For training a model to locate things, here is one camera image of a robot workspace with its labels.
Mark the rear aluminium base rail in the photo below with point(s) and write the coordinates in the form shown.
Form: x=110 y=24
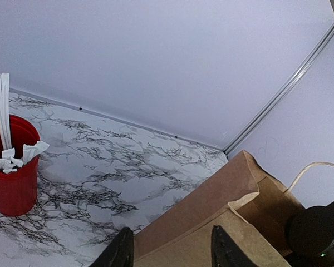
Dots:
x=102 y=115

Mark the right aluminium frame post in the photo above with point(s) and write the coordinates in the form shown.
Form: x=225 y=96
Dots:
x=286 y=88

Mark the white sachet in holder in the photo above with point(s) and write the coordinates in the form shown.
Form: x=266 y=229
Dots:
x=9 y=162

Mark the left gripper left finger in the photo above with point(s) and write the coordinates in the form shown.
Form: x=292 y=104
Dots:
x=119 y=253

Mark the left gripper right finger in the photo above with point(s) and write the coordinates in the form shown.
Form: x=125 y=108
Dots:
x=225 y=252

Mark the brown paper bag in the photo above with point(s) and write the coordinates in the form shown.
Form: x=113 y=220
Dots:
x=252 y=206

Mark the red cylindrical holder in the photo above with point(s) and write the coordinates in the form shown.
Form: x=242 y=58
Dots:
x=18 y=190

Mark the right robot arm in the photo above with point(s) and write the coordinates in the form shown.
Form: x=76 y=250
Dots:
x=310 y=237

